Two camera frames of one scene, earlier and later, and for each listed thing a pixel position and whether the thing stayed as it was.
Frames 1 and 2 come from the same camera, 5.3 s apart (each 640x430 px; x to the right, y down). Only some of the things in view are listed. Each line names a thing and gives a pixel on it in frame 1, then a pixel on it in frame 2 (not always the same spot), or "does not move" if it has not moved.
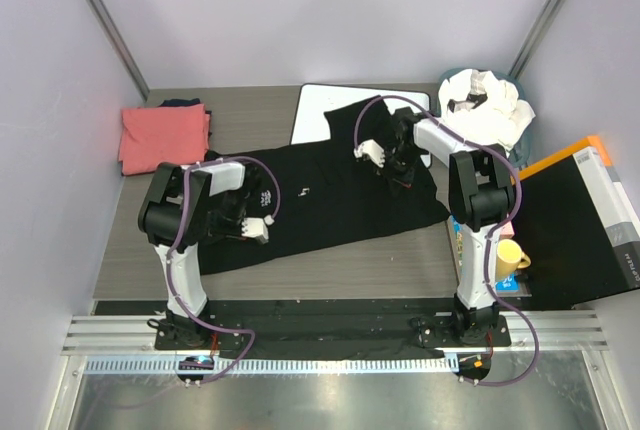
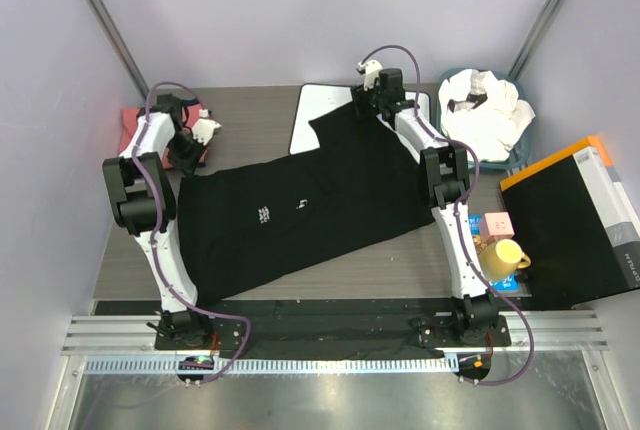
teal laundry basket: [521, 150] does not move
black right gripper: [398, 162] to [364, 101]
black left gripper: [232, 223] to [186, 158]
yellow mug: [509, 258] does not move
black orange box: [580, 228] does not move
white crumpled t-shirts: [482, 107] does not move
